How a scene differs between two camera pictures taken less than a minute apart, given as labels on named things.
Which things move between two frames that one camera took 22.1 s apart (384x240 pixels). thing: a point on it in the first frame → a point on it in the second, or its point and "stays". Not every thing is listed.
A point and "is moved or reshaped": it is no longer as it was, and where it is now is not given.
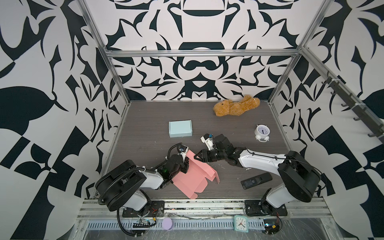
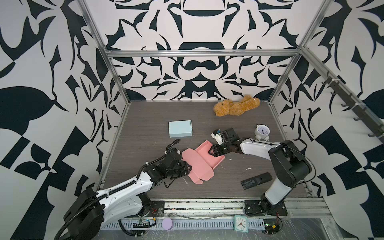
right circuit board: x=272 y=226 stays
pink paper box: x=194 y=180 is moved or reshaped
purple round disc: x=167 y=223 stays
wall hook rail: x=353 y=98 stays
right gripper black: x=204 y=158 → x=215 y=149
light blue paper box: x=180 y=128 stays
